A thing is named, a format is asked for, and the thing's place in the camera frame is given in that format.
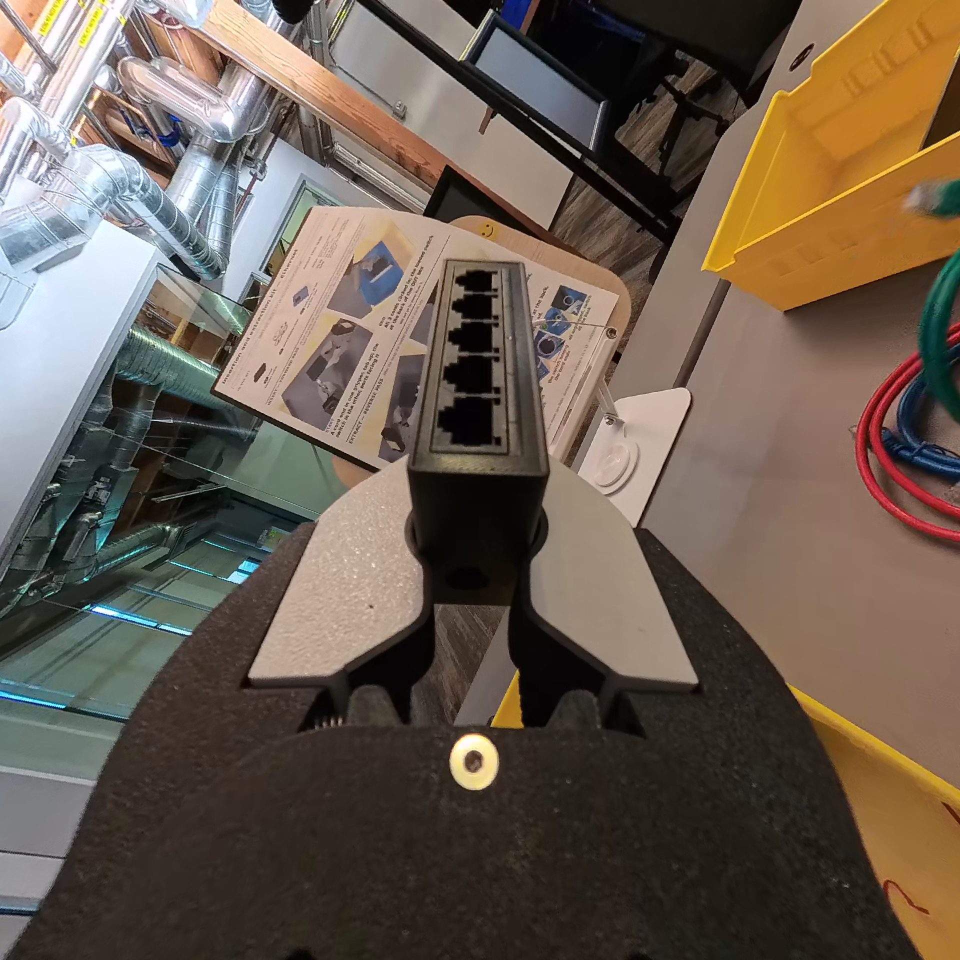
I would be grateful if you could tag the yellow plastic bin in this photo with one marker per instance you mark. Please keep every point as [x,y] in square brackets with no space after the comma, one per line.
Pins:
[900,825]
[825,255]

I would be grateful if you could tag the black office chair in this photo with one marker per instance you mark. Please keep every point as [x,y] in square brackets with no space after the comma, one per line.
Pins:
[712,45]

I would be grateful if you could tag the instruction poster on wooden board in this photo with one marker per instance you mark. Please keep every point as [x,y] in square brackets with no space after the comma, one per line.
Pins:
[337,337]

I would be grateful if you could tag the blue storage crate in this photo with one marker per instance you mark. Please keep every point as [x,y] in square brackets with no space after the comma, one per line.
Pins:
[514,9]

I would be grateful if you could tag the black framed display panel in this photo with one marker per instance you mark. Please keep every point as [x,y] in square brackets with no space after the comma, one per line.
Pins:
[540,82]

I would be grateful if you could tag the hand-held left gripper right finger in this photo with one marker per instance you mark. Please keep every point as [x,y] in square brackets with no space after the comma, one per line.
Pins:
[600,592]

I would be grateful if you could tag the black ethernet switch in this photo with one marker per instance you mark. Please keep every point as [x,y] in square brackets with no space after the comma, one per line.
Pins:
[480,510]

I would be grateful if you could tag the black flat monitor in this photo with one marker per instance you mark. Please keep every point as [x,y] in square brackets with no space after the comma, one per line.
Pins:
[450,199]

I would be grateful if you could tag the black floor lamp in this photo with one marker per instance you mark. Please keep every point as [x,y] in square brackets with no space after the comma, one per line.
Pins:
[645,206]

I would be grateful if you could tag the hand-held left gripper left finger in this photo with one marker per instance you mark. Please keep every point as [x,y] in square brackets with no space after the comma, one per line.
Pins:
[337,592]

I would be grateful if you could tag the wooden support post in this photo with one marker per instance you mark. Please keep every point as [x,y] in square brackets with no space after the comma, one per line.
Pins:
[337,97]

